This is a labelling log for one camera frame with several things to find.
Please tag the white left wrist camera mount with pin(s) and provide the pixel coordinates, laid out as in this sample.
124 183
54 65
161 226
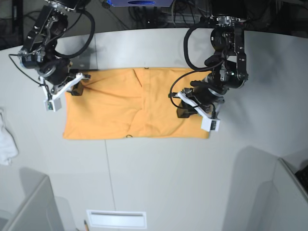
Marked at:
210 121

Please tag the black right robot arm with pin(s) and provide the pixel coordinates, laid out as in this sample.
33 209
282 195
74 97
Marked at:
39 49

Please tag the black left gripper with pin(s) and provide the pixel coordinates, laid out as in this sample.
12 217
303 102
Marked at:
204 93

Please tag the grey left partition panel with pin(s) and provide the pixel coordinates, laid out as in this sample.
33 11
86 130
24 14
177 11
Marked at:
37 212

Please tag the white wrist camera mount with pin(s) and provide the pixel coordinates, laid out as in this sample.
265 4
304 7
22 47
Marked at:
52 100
210 121

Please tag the grey right partition panel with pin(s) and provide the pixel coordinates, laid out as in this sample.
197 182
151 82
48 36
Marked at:
291 213

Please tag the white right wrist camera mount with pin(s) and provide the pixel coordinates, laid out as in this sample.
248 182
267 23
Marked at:
52 100

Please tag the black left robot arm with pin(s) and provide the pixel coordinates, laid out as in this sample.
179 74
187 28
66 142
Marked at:
226 67

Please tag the yellow T-shirt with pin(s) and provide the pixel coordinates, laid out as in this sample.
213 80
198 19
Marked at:
132 102

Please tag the pencil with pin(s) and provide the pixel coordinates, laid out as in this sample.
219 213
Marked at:
86 226

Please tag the black keyboard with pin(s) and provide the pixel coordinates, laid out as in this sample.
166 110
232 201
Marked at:
302 176

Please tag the white crumpled cloth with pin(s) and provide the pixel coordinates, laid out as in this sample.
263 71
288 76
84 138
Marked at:
8 148

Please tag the grey partition panel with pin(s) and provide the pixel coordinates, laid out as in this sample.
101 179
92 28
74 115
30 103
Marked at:
291 213
37 212

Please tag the blue grey device box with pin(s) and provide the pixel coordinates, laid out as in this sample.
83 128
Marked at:
135 3

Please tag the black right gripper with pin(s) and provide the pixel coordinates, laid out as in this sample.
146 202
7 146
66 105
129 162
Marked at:
56 70

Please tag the power strip with plugs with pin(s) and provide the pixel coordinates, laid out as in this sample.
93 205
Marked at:
183 18

